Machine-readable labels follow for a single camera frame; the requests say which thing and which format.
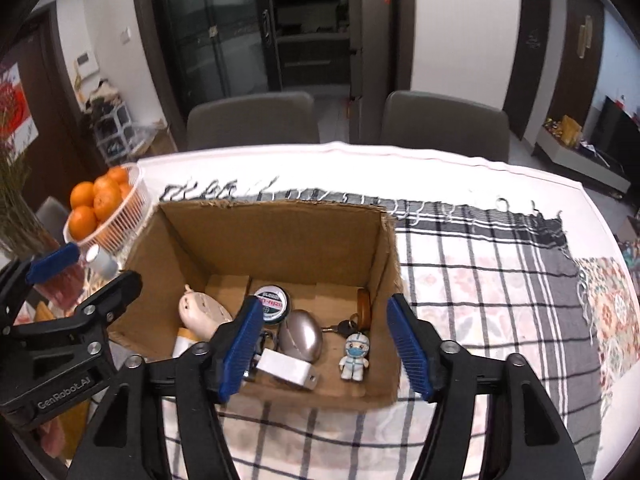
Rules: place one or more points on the low television cabinet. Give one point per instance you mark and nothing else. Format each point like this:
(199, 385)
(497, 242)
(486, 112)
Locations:
(585, 165)

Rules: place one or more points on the brown wooden oval piece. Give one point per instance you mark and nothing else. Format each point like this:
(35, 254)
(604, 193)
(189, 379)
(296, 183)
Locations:
(364, 310)

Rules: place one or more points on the pile of oranges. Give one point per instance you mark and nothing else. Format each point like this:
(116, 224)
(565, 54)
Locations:
(82, 222)

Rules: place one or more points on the dark plain door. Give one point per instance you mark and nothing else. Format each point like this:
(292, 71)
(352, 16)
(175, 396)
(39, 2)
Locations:
(525, 60)

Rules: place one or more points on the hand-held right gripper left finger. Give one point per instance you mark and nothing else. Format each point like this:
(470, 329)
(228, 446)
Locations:
(242, 345)

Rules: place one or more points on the white plastic fruit basket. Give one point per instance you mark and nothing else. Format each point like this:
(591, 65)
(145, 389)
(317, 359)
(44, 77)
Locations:
(135, 210)

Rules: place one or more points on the red wall picture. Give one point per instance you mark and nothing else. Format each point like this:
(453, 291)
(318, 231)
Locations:
(17, 110)

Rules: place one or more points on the small yellow white packet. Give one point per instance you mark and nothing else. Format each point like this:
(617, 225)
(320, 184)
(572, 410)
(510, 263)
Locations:
(182, 345)

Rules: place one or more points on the black television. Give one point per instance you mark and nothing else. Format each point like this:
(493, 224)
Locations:
(620, 130)

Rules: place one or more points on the bunch of keys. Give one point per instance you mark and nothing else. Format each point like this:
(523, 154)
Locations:
(342, 328)

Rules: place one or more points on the white wall intercom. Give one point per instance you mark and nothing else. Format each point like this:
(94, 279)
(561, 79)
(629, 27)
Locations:
(86, 64)

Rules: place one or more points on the yellow paper bag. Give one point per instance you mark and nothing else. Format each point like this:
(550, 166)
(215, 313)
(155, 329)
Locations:
(570, 130)

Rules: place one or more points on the beige deer-shaped gadget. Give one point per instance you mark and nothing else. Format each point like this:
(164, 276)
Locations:
(200, 315)

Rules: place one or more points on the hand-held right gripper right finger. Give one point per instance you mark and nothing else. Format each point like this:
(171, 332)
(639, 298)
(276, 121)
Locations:
(410, 350)

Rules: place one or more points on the white rectangular gadget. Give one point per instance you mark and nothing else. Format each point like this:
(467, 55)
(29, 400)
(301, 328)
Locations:
(282, 367)

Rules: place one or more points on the silver egg-shaped gadget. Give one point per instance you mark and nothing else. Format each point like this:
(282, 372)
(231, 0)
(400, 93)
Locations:
(300, 337)

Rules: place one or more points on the grey checked cloth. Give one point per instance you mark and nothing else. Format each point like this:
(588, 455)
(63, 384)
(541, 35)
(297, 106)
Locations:
(475, 280)

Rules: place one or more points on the dark wooden door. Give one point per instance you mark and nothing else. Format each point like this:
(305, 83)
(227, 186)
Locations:
(580, 60)

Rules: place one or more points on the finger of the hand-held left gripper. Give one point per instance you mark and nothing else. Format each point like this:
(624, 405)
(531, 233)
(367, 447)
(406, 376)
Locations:
(50, 260)
(115, 292)

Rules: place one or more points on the white storage rack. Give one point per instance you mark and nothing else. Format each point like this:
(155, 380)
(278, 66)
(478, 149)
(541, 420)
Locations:
(110, 130)

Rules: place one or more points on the glass sliding door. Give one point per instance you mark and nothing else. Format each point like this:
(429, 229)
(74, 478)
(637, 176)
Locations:
(215, 35)

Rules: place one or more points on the brown cardboard box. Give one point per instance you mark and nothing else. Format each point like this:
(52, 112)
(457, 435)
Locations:
(280, 240)

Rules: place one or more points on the round black tin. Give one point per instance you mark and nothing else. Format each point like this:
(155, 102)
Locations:
(272, 302)

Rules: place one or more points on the grey dining chair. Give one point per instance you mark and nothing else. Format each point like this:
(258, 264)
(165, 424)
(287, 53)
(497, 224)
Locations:
(250, 120)
(440, 125)

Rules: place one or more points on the small masked figurine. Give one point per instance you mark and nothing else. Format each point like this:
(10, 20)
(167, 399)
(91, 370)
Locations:
(355, 357)

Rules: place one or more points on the white cylindrical bottle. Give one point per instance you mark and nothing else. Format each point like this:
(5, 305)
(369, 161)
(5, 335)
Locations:
(100, 260)

